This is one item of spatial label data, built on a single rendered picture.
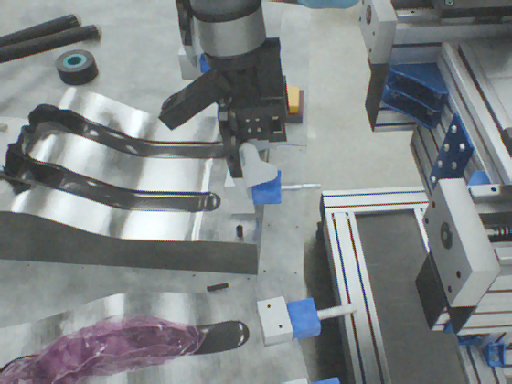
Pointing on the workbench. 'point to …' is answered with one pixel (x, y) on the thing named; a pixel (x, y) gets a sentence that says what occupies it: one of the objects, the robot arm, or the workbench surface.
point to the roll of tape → (77, 67)
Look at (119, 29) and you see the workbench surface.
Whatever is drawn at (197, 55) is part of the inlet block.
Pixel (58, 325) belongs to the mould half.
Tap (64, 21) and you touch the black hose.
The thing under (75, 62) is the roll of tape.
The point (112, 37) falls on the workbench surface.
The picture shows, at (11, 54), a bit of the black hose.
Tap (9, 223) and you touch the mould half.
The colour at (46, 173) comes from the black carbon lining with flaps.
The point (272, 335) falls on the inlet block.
